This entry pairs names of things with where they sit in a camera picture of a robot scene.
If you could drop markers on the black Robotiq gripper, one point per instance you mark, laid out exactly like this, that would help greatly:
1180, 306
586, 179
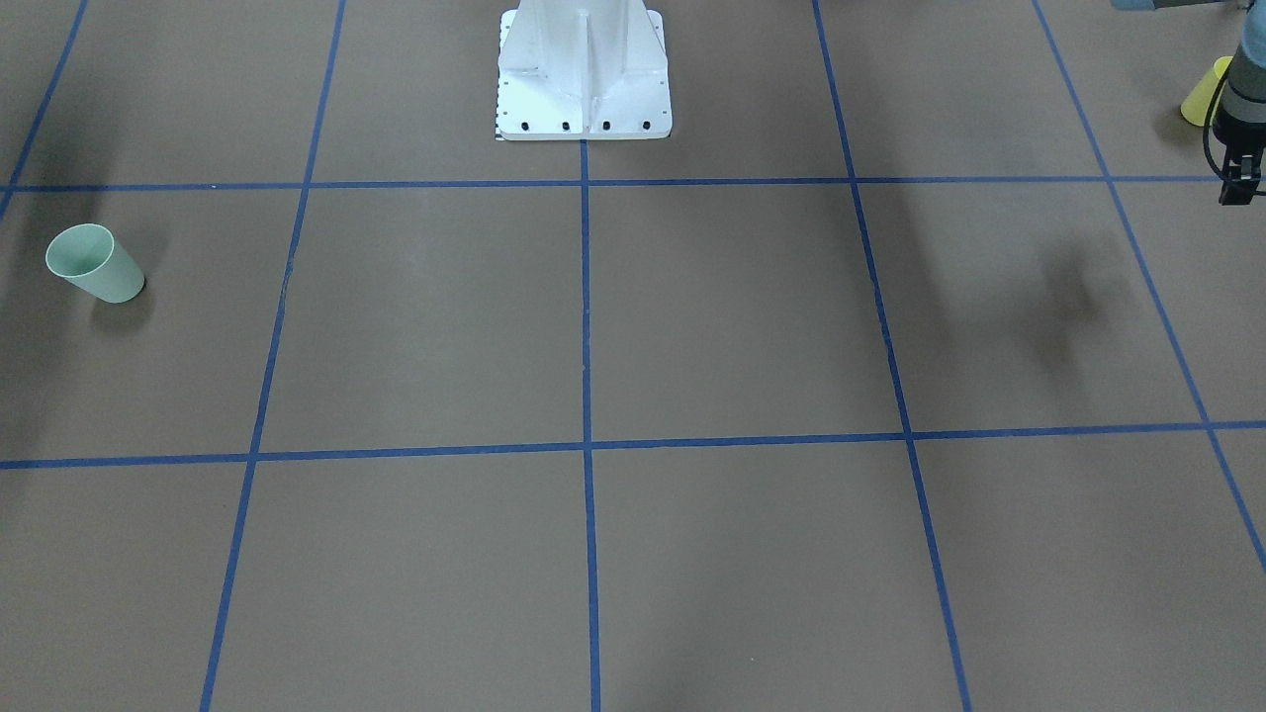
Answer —
1242, 136

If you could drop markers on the yellow plastic cup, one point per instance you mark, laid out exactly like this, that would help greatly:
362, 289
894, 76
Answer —
1195, 107

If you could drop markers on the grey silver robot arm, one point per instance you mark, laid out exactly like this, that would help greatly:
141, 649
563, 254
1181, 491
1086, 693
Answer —
1228, 106

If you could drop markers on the light green plastic cup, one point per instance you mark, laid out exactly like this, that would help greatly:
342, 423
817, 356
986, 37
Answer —
90, 258

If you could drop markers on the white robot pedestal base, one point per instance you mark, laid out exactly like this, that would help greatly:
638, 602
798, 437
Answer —
582, 70

